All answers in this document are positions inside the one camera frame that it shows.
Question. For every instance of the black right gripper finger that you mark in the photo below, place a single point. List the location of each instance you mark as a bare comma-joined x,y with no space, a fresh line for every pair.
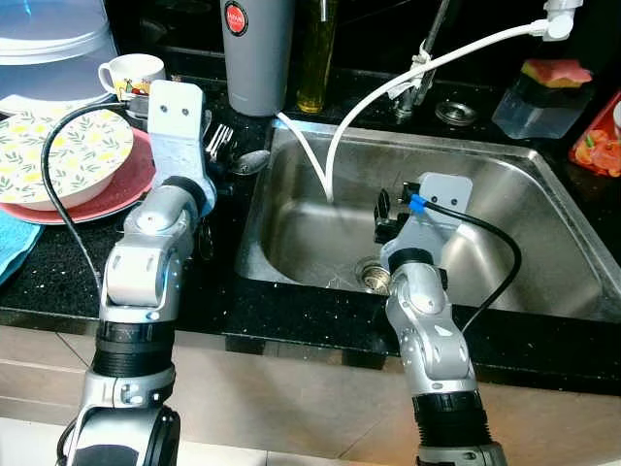
383,204

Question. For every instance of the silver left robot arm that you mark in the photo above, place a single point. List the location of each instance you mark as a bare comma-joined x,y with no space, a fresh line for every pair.
146,262

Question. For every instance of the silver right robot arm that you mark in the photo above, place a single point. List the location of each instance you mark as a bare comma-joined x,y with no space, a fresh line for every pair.
427,320

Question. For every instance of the metal sink drain strainer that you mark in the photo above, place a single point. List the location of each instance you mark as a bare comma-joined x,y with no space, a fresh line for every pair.
371,277

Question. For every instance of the round metal counter cap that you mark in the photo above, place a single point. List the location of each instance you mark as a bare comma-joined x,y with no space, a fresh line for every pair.
456,114

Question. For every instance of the silver spoon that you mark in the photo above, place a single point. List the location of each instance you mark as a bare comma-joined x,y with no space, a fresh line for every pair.
250,162

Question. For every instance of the stainless steel sink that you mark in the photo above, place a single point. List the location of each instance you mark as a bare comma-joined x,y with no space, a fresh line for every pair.
543,243

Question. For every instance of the olive oil bottle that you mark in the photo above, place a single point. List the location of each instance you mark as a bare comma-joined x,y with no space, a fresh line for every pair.
315,68

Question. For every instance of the clear plastic container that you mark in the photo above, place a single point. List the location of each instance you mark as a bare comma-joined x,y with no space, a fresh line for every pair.
534,115

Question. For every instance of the chrome faucet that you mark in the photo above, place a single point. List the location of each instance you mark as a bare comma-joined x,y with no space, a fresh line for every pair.
437,29

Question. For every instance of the grey thermos with red logo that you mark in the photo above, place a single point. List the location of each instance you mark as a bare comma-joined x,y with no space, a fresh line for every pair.
257,68

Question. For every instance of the beige counter cabinet front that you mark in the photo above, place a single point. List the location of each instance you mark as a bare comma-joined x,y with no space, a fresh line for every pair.
291,408

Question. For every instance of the pink yellow sponge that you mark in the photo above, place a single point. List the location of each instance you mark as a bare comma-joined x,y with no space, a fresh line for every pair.
558,73

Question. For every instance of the red plate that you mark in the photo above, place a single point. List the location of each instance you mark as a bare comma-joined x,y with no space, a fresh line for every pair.
131,189

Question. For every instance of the white printed mug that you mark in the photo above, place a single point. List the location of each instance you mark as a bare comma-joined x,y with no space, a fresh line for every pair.
136,76

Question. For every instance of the white floral bowl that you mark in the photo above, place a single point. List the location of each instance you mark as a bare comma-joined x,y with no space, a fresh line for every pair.
68,155

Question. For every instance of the blue cloth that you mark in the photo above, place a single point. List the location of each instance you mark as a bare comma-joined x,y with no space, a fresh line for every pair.
15,243

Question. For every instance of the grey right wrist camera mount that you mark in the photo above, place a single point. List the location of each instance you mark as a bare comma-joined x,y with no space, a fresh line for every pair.
444,192

